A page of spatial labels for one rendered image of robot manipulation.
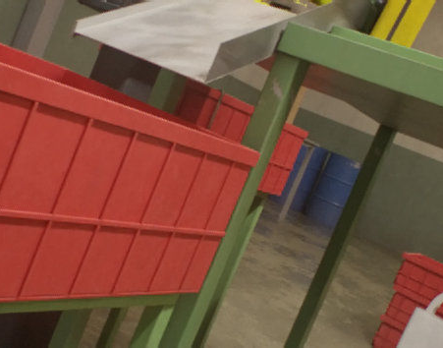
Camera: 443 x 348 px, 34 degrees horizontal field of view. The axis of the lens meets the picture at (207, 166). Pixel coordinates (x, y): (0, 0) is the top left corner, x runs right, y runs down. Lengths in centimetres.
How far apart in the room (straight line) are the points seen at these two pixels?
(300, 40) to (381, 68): 13
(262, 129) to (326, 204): 801
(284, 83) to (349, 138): 908
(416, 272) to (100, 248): 304
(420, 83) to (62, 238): 52
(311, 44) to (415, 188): 876
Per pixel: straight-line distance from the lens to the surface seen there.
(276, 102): 108
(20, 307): 80
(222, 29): 118
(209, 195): 96
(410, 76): 101
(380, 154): 193
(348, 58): 104
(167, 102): 136
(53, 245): 76
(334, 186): 906
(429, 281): 376
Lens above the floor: 79
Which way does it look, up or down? 4 degrees down
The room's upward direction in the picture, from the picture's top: 23 degrees clockwise
